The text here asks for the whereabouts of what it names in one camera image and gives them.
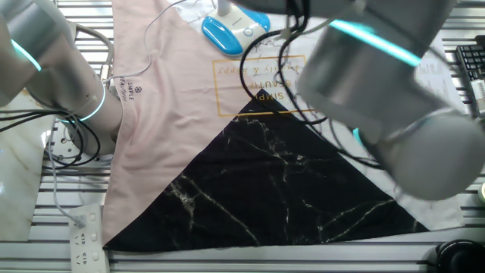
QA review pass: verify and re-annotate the blue and white desk lamp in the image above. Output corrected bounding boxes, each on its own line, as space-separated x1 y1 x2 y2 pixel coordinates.
200 0 272 58

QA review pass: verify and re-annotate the pink black marble print cloth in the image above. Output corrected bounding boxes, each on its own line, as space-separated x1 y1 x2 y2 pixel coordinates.
101 0 466 253

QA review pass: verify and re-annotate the silver robot mounting plate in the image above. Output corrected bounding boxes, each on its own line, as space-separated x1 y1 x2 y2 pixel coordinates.
45 121 117 168

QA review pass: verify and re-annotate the white power strip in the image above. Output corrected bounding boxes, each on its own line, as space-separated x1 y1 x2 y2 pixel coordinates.
67 203 111 273

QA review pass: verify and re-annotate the black keyboard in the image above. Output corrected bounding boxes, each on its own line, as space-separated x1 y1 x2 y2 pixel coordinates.
454 43 485 83

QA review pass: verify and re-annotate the thin black cable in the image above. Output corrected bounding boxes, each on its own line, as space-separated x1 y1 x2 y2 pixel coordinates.
278 0 383 170

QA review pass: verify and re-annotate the white lamp power cable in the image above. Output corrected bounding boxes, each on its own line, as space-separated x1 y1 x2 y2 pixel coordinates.
47 0 190 228

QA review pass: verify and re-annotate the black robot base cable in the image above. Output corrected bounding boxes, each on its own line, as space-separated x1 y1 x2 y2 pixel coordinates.
0 108 102 170

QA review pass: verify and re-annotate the grey robot cable hose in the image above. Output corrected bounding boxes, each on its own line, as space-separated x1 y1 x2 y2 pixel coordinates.
74 22 114 83

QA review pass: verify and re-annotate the black round camera stand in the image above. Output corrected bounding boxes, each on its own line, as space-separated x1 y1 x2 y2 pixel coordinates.
427 238 485 273

